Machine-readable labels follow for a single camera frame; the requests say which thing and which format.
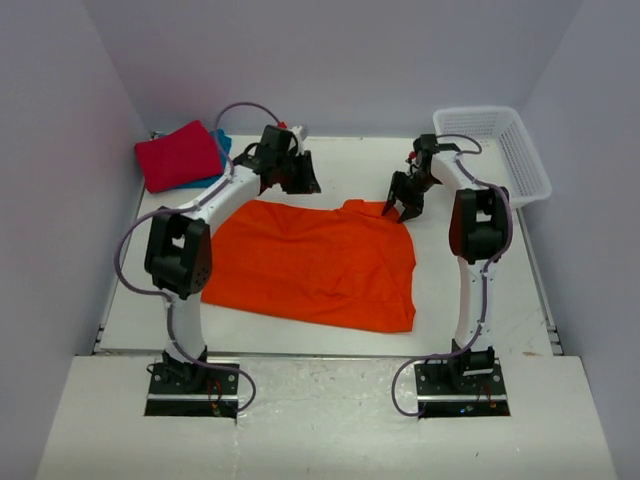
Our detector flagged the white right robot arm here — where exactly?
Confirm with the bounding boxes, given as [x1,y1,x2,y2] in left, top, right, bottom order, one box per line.
[382,134,513,393]

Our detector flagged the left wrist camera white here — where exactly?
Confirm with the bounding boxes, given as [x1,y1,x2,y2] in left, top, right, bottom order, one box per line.
[278,121,309,153]

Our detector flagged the orange t shirt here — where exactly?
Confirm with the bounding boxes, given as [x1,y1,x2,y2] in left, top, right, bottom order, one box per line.
[201,199,416,334]

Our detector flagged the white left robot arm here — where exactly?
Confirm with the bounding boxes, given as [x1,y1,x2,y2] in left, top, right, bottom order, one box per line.
[144,124,321,393]

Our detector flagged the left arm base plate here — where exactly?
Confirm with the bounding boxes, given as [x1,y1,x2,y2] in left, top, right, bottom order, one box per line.
[144,358,239,420]

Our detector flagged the folded red t shirt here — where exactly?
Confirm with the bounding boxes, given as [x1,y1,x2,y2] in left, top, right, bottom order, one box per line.
[134,120,212,194]

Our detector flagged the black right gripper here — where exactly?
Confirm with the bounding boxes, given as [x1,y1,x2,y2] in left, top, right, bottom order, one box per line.
[384,171,440,223]

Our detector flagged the folded blue t shirt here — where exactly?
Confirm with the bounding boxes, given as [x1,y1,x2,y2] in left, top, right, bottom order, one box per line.
[176,129,232,189]

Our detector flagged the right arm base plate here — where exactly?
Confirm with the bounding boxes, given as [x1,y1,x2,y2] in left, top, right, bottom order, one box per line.
[414,347,510,419]

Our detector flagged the white plastic basket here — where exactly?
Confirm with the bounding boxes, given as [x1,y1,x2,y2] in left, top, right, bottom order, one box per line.
[433,106,552,208]

